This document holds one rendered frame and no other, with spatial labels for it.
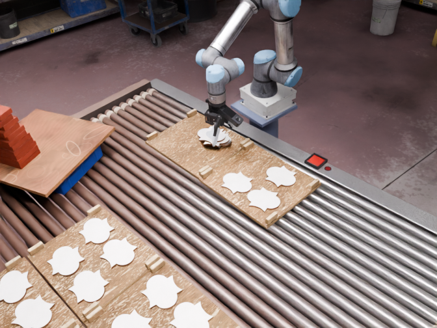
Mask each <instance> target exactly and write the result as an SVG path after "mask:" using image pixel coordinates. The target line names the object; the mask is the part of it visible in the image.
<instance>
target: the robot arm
mask: <svg viewBox="0 0 437 328"><path fill-rule="evenodd" d="M300 5H301V0H240V4H239V6H238V7H237V8H236V9H235V11H234V12H233V14H232V15H231V16H230V18H229V19H228V21H227V22H226V23H225V25H224V26H223V28H222V29H221V30H220V32H219V33H218V35H217V36H216V37H215V39H214V41H212V43H211V45H210V46H209V47H208V49H201V50H200V51H199V52H198V53H197V55H196V63H197V64H198V65H199V66H201V67H203V68H205V69H207V70H206V80H207V91H208V98H207V99H206V100H205V102H206V103H208V106H209V109H208V110H207V111H206V112H205V113H204V115H205V116H206V117H207V120H206V117H205V123H208V124H210V125H212V126H213V125H214V126H213V127H212V128H211V131H207V132H206V136H208V137H209V138H210V139H211V140H212V145H213V146H215V145H216V144H217V140H218V137H219V133H220V128H219V127H220V126H221V127H222V126H223V125H224V124H225V123H226V124H228V126H229V127H230V129H231V130H232V129H233V125H234V126H235V127H239V126H240V125H241V124H242V122H243V120H244V119H243V118H242V117H241V116H239V115H238V114H237V113H236V112H235V111H233V110H232V109H230V108H229V107H228V106H227V105H226V104H225V103H226V89H225V85H226V84H227V83H229V82H230V81H232V80H234V79H235V78H236V77H239V76H240V75H241V74H242V73H243V72H244V70H245V66H244V63H243V62H242V60H241V59H238V58H234V59H232V60H228V59H226V58H224V57H223V56H224V54H225V53H226V52H227V50H228V49H229V47H230V46H231V45H232V43H233V41H234V40H235V39H236V38H237V36H238V35H239V33H240V32H241V30H242V29H243V27H244V26H245V25H246V23H247V22H248V20H249V19H250V18H251V16H252V15H253V14H255V13H257V12H258V10H259V9H261V8H264V9H266V10H269V12H270V18H271V20H272V21H273V22H274V34H275V43H276V52H275V51H273V50H263V51H259V52H257V53H256V54H255V55H254V78H253V80H252V84H251V86H250V93H251V94H252V95H253V96H255V97H257V98H271V97H273V96H275V95H276V93H277V92H278V86H277V84H276V82H277V83H280V84H282V85H284V86H287V87H294V86H295V85H296V84H297V83H298V81H299V79H300V77H301V75H302V67H300V66H298V65H297V59H296V57H294V45H293V18H294V17H295V16H296V15H297V14H298V12H299V10H300Z"/></svg>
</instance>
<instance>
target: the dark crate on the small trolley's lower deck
mask: <svg viewBox="0 0 437 328"><path fill-rule="evenodd" d="M150 1H151V5H152V12H153V19H154V21H155V22H157V23H163V22H165V21H167V20H170V19H172V18H175V17H176V16H178V15H179V14H178V9H177V4H176V3H173V2H170V1H166V0H150ZM147 6H148V4H147V1H145V2H143V3H140V4H138V8H139V13H140V15H139V16H142V17H144V18H147V19H149V20H150V15H149V10H148V8H146V7H147Z"/></svg>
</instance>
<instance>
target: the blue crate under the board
mask: <svg viewBox="0 0 437 328"><path fill-rule="evenodd" d="M102 156H103V154H102V151H101V147H100V145H99V146H98V147H97V148H96V149H95V151H93V153H91V154H90V155H89V156H88V157H87V158H86V159H85V160H84V161H83V162H82V164H80V166H78V168H76V169H75V170H74V171H73V172H72V173H71V175H69V177H67V179H65V180H64V181H63V182H62V183H61V184H60V185H59V186H58V187H57V188H56V189H55V190H54V191H53V192H55V193H59V194H61V195H65V194H66V193H67V192H68V191H69V190H70V189H71V188H72V187H73V186H74V185H75V184H76V183H77V182H78V181H79V180H80V179H81V178H82V177H83V176H84V175H85V174H86V172H87V171H88V170H89V169H90V168H91V167H92V166H93V165H94V164H95V163H96V162H97V161H98V160H99V159H100V158H101V157H102Z"/></svg>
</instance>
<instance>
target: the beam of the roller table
mask: <svg viewBox="0 0 437 328"><path fill-rule="evenodd" d="M150 82H151V86H152V89H155V90H156V91H157V92H159V93H161V94H163V95H165V96H167V97H169V98H171V99H173V100H174V101H176V102H178V103H180V104H182V105H184V106H186V107H188V108H190V109H192V110H193V109H196V110H197V112H198V113H200V114H202V115H204V113H205V112H206V111H207V110H208V109H209V106H208V103H205V102H203V101H202V100H199V99H198V98H195V97H194V96H191V95H190V94H187V93H186V92H183V91H181V90H179V89H177V88H175V87H173V86H171V85H169V84H167V83H165V82H163V81H161V80H159V79H157V78H156V79H154V80H152V81H150ZM204 116H205V115H204ZM223 126H224V127H226V128H228V129H230V127H229V126H228V124H226V123H225V124H224V125H223ZM230 130H231V129H230ZM232 131H234V132H236V133H238V134H239V135H242V136H243V137H246V138H249V139H250V140H251V141H253V142H255V143H257V144H259V145H261V146H263V147H265V148H267V149H268V150H270V151H272V152H274V153H276V154H278V155H280V156H282V157H284V158H286V159H288V160H290V161H292V162H293V163H296V164H297V165H299V166H301V167H303V168H305V169H307V170H309V171H311V172H313V173H314V174H316V175H318V176H320V177H322V178H324V179H326V180H328V181H330V182H332V183H333V184H336V185H338V186H340V187H342V188H344V189H345V190H347V191H349V192H351V193H353V194H355V195H357V196H359V197H361V198H362V199H364V200H366V201H368V202H370V203H372V204H374V205H376V206H378V207H379V208H382V209H383V210H386V211H387V212H390V213H391V214H393V215H395V216H397V217H399V218H401V219H403V220H405V221H407V222H408V223H410V224H412V225H414V226H416V227H418V228H420V229H422V230H424V231H426V232H428V233H429V234H432V235H433V236H436V237H437V217H435V216H433V215H431V214H429V213H427V212H425V211H423V210H421V209H419V208H417V207H415V206H413V205H411V204H409V203H407V202H405V201H403V200H401V199H399V198H397V197H395V196H393V195H391V194H389V193H387V192H385V191H383V190H381V189H379V188H377V187H375V186H373V185H371V184H369V183H367V182H365V181H363V180H361V179H359V178H357V177H355V176H353V175H351V174H349V173H347V172H345V171H343V170H341V169H339V168H337V167H335V166H333V165H331V164H329V163H325V164H324V165H323V166H322V167H321V168H320V169H319V170H317V169H314V168H313V167H311V166H309V165H307V164H305V163H304V160H306V159H307V158H308V157H310V156H311V155H310V154H308V153H306V152H304V151H302V150H300V149H298V148H296V147H294V146H292V145H290V144H288V143H286V142H284V141H282V140H280V139H278V138H276V137H274V136H272V135H270V134H268V133H266V132H264V131H262V130H260V129H258V128H256V127H254V126H252V125H250V124H247V123H246V122H242V124H241V125H240V126H239V127H235V126H234V125H233V129H232ZM327 166H328V167H331V171H326V170H325V169H324V168H325V167H327Z"/></svg>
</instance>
